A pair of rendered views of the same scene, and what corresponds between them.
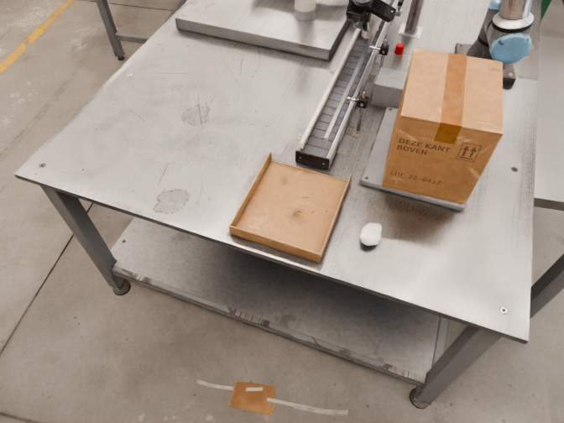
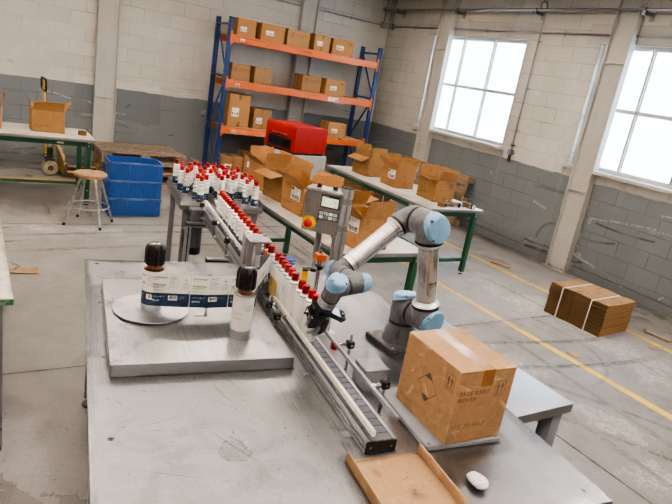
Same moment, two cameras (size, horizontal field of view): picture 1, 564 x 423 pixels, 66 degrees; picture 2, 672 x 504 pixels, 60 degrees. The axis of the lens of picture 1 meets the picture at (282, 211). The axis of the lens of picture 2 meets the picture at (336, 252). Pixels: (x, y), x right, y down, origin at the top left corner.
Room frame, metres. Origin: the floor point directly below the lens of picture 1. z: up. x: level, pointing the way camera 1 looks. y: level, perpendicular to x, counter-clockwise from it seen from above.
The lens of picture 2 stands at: (0.00, 1.25, 1.94)
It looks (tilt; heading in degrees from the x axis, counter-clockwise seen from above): 17 degrees down; 313
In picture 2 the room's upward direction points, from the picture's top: 10 degrees clockwise
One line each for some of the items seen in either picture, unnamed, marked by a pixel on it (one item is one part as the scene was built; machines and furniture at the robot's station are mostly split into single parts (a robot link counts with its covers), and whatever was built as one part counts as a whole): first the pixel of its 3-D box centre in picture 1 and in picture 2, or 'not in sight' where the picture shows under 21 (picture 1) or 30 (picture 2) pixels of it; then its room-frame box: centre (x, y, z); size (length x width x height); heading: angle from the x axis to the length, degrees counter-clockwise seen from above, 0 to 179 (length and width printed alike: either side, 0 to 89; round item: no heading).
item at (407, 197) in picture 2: not in sight; (391, 215); (4.49, -4.41, 0.39); 2.20 x 0.80 x 0.78; 167
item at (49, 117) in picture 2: not in sight; (49, 114); (7.21, -1.25, 0.97); 0.48 x 0.47 x 0.37; 169
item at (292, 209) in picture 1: (293, 202); (407, 484); (0.76, -0.03, 0.85); 0.30 x 0.26 x 0.04; 159
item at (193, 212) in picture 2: not in sight; (191, 230); (3.55, -0.98, 0.71); 0.15 x 0.12 x 0.34; 69
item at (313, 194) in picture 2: not in sight; (324, 210); (1.76, -0.51, 1.38); 0.17 x 0.10 x 0.19; 34
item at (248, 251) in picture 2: not in sight; (255, 263); (2.12, -0.46, 1.01); 0.14 x 0.13 x 0.26; 159
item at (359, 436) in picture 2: (374, 24); (297, 331); (1.69, -0.39, 0.85); 1.65 x 0.11 x 0.05; 159
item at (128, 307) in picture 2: not in sight; (150, 308); (2.07, 0.11, 0.89); 0.31 x 0.31 x 0.01
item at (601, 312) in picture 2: not in sight; (588, 306); (1.97, -4.65, 0.16); 0.65 x 0.54 x 0.32; 172
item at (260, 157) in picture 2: not in sight; (267, 168); (4.48, -2.34, 0.97); 0.45 x 0.40 x 0.37; 79
